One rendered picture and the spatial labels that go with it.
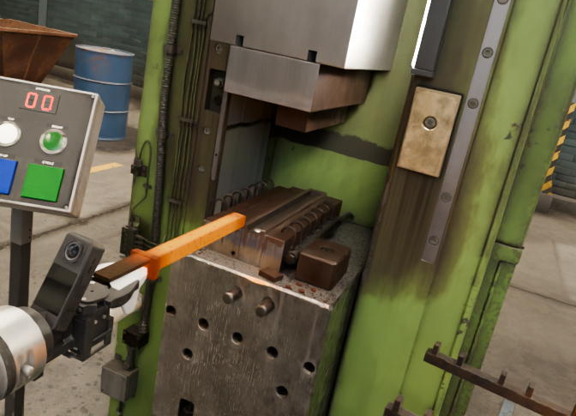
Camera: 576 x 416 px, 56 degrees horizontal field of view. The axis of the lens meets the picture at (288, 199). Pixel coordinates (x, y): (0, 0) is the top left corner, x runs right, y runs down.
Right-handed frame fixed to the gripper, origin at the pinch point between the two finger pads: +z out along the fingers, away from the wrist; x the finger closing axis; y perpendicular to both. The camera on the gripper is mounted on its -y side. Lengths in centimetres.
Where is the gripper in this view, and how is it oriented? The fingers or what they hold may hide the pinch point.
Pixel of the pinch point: (135, 265)
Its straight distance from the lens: 82.4
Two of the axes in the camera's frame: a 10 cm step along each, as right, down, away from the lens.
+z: 3.9, -2.2, 8.9
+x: 9.0, 2.9, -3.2
